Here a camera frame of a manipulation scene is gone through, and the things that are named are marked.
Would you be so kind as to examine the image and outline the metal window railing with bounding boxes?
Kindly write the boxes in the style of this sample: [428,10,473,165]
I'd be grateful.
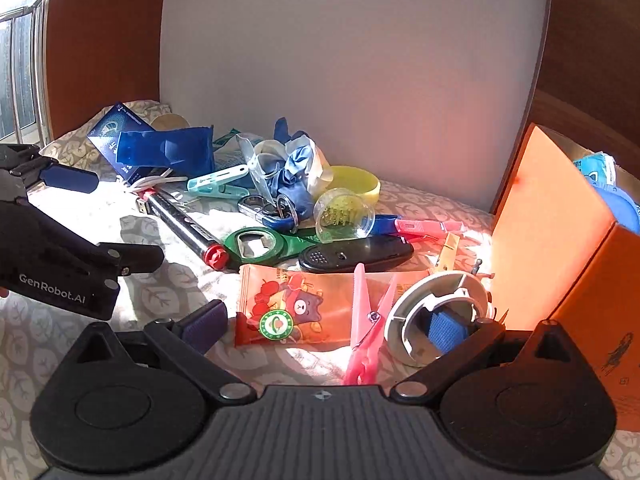
[0,5,51,146]

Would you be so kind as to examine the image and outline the blue plastic pouch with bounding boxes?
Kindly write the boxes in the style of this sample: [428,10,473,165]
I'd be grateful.
[116,125,216,173]

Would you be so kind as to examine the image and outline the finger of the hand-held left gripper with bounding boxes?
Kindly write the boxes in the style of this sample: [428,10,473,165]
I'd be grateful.
[37,165,100,194]
[96,242,166,277]

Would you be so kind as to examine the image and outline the clear round container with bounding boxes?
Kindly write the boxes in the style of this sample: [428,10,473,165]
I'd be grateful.
[312,187,376,243]

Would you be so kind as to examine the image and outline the orange snack packet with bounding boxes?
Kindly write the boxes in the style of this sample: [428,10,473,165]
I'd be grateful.
[235,264,431,348]

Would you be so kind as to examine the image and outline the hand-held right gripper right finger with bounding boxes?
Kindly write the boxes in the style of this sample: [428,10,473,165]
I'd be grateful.
[390,310,603,407]

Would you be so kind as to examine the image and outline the blue keychain with rings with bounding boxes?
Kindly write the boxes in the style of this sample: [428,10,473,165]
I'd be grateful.
[237,192,301,233]

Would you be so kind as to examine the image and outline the blue rubber glove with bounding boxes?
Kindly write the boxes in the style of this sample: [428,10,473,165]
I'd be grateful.
[272,117,306,146]

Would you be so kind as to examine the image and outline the green bottle opener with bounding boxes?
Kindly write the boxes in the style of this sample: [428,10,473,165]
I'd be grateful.
[220,227,321,266]

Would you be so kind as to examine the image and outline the orange cardboard box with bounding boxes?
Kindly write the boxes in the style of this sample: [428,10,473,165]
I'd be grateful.
[487,122,640,433]

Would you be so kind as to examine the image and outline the clear plastic bag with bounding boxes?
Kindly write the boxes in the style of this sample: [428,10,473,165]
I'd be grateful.
[237,132,333,196]

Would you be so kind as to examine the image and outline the teal clothespin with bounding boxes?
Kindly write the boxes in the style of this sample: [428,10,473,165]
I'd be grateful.
[186,164,251,197]

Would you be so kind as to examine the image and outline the yellow plastic bowl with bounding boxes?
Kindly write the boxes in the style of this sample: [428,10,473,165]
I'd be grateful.
[310,166,381,208]

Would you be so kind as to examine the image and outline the white green wipes packet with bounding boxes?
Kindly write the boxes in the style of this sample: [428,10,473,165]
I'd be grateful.
[212,129,263,161]

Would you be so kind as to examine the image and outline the crumpled blue face mask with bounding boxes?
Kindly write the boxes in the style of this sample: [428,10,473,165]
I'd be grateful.
[265,145,321,211]

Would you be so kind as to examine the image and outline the wooden clothespin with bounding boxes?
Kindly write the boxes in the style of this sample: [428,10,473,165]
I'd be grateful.
[434,232,462,273]

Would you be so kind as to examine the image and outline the brown wooden panel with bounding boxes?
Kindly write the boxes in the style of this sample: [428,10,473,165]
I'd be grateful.
[492,0,640,211]
[45,0,168,138]

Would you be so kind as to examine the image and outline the pink clothespin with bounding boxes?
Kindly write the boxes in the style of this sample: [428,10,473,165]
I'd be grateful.
[342,262,398,386]
[394,217,466,238]

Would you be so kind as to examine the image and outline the light blue packet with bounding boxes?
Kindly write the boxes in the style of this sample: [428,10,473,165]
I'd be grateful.
[572,152,621,186]

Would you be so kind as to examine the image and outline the black tube with red cap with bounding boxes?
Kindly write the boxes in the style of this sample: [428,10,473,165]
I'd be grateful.
[136,190,230,271]

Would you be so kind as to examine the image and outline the white round reel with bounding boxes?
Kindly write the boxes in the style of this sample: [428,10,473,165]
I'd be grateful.
[385,270,493,367]

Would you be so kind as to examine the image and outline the blue cardboard box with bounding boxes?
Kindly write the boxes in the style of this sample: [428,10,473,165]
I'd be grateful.
[86,102,153,183]

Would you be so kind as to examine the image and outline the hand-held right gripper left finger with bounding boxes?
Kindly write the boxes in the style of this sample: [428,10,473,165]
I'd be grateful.
[55,299,258,407]

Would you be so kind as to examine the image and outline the blue cloth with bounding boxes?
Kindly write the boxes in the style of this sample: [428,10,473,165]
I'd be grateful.
[592,182,640,233]

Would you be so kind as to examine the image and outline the black phone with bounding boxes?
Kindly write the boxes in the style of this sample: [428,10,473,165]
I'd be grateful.
[298,236,416,275]

